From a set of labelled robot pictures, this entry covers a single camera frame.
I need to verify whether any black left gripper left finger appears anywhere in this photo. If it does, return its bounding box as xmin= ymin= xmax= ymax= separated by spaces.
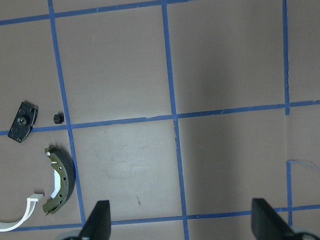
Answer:
xmin=77 ymin=200 xmax=111 ymax=240

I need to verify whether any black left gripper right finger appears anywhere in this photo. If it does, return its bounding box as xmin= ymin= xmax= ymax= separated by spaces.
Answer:
xmin=251 ymin=198 xmax=296 ymax=240

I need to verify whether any black bearing gear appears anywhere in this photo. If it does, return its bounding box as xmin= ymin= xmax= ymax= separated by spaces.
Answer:
xmin=17 ymin=116 xmax=29 ymax=126
xmin=53 ymin=112 xmax=65 ymax=125

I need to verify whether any green brake shoe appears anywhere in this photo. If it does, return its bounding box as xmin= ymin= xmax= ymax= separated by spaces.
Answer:
xmin=42 ymin=146 xmax=76 ymax=215

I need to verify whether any white curved plastic part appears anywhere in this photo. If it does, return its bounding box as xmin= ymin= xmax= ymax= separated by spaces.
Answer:
xmin=0 ymin=193 xmax=44 ymax=233

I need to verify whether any black brake pad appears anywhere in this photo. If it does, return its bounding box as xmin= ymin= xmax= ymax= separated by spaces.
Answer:
xmin=7 ymin=101 xmax=38 ymax=143

